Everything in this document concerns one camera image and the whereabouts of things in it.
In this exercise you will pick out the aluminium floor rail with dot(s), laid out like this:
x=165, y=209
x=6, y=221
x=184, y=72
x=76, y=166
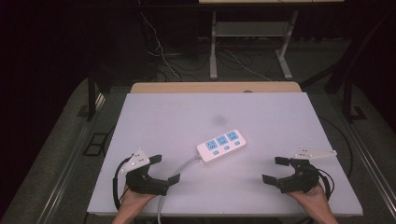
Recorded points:
x=370, y=155
x=71, y=158

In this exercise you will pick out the person's left hand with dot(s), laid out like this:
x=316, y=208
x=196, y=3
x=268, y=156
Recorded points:
x=134, y=202

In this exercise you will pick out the grey metal table frame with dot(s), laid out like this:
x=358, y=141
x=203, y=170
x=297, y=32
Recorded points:
x=249, y=29

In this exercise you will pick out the wooden table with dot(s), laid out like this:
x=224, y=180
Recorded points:
x=214, y=87

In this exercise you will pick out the white power strip blue sockets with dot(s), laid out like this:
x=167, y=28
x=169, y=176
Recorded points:
x=221, y=146

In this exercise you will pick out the person's right hand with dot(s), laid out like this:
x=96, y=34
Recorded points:
x=314, y=199

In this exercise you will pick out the black metal stand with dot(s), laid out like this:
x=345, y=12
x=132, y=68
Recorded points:
x=350, y=93
x=91, y=99

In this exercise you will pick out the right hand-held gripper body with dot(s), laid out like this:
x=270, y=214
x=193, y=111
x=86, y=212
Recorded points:
x=300, y=180

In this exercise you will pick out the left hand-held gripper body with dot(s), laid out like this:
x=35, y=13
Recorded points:
x=146, y=185

